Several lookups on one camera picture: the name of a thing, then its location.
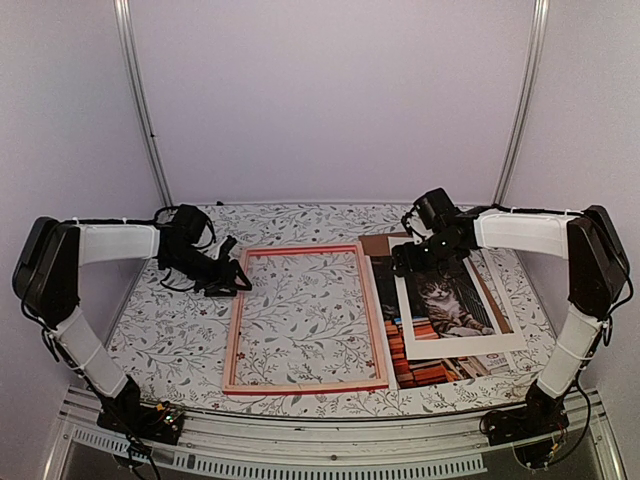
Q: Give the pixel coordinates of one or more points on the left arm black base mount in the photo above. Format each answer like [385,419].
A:
[125,414]

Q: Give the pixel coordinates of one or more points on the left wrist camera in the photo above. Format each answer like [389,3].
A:
[223,248]

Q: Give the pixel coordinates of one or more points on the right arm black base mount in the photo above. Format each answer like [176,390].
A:
[541,414]

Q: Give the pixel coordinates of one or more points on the right aluminium corner post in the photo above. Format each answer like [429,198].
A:
[532,63]

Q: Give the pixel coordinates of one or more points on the left aluminium corner post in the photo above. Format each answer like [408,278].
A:
[125,28]

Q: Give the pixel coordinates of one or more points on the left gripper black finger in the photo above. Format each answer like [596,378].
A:
[240,281]
[220,290]

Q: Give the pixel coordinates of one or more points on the brown cardboard backing board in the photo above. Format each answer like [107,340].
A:
[500,310]

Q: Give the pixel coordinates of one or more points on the cat photo print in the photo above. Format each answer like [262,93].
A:
[422,373]

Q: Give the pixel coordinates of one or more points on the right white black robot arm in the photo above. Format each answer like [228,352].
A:
[592,267]

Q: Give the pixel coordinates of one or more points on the white mat board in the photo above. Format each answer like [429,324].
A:
[456,347]

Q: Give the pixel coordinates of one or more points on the red wooden picture frame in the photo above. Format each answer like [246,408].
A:
[375,320]

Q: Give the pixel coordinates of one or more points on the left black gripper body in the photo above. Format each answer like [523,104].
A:
[209,274]

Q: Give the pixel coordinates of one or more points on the aluminium corner post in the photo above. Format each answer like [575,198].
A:
[125,28]
[532,63]

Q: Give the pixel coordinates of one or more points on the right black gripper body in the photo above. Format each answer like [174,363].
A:
[423,262]

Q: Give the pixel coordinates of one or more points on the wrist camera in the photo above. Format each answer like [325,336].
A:
[223,248]
[414,226]

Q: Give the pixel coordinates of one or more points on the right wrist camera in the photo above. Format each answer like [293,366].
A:
[414,226]

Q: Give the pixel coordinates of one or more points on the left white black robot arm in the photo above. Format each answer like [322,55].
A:
[46,279]

